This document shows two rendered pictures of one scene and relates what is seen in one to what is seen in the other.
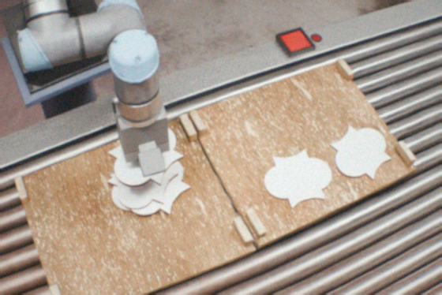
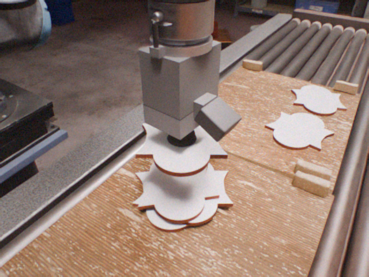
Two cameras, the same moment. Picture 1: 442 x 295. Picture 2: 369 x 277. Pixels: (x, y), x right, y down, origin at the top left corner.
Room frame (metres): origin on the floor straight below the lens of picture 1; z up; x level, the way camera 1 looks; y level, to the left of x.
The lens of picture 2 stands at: (0.32, 0.31, 1.31)
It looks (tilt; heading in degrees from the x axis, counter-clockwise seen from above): 36 degrees down; 331
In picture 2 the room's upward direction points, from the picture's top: straight up
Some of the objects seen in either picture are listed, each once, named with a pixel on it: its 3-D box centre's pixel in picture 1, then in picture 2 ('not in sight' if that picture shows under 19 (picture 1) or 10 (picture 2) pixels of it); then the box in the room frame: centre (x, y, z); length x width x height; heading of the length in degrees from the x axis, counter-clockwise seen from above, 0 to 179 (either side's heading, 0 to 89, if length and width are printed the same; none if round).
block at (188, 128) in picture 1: (187, 128); not in sight; (0.76, 0.07, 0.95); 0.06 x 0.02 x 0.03; 27
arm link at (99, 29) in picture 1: (113, 29); not in sight; (0.72, 0.19, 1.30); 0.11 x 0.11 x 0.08; 21
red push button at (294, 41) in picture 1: (295, 42); not in sight; (1.07, -0.18, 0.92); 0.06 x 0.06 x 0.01; 28
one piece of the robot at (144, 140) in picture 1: (143, 135); (194, 85); (0.61, 0.14, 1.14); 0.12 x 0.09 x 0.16; 22
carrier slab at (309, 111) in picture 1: (304, 143); (273, 112); (0.76, -0.18, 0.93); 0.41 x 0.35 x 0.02; 119
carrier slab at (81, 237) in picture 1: (125, 215); (181, 237); (0.56, 0.18, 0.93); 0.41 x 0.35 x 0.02; 117
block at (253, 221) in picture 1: (255, 223); (312, 172); (0.55, -0.08, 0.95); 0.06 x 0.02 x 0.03; 29
